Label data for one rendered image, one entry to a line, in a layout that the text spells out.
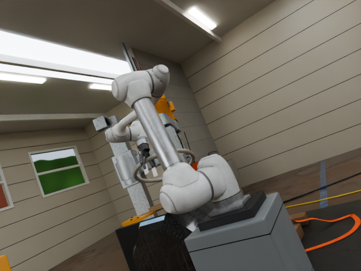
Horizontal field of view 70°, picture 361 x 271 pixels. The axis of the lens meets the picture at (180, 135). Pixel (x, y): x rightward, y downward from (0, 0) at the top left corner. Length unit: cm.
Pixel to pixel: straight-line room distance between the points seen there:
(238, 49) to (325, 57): 209
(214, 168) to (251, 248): 37
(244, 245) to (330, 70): 614
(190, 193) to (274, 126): 601
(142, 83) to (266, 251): 94
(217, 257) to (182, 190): 33
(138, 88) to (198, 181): 54
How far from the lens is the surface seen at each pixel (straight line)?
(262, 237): 115
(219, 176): 125
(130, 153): 322
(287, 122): 701
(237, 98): 726
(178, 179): 116
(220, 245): 122
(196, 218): 229
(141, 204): 326
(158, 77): 140
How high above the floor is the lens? 110
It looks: 7 degrees up
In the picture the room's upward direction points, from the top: 23 degrees counter-clockwise
